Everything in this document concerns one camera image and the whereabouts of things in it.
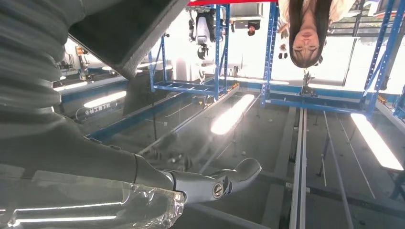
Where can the sign with white text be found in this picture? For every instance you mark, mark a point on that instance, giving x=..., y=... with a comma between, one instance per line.
x=95, y=109

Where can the red strip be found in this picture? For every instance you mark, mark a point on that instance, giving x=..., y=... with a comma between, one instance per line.
x=231, y=2

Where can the ceiling light panel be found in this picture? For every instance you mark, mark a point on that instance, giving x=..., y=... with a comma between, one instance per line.
x=376, y=142
x=232, y=115

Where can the black hoist trolley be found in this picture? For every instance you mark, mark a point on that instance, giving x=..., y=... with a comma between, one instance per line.
x=307, y=90

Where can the blue ceiling beam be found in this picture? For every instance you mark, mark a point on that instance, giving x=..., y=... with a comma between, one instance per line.
x=133, y=118

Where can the blue gantry frame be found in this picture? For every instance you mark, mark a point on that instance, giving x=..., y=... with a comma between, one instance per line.
x=269, y=47
x=217, y=47

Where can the white humanoid robot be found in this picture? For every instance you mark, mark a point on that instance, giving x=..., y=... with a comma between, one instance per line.
x=202, y=31

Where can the grey ceiling rail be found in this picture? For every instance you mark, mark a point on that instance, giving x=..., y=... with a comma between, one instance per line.
x=299, y=173

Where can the person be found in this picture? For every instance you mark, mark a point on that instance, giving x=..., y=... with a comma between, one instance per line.
x=305, y=41
x=251, y=31

